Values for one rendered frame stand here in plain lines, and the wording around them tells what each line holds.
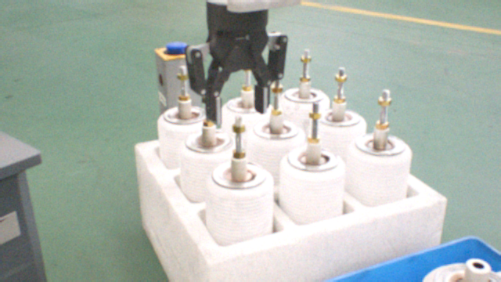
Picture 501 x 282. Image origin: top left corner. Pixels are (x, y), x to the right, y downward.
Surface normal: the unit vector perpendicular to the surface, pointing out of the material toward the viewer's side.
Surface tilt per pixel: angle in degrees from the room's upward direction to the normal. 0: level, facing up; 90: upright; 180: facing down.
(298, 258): 90
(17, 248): 85
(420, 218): 90
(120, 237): 0
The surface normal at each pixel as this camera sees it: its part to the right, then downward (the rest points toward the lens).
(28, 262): 0.76, 0.27
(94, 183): 0.00, -0.90
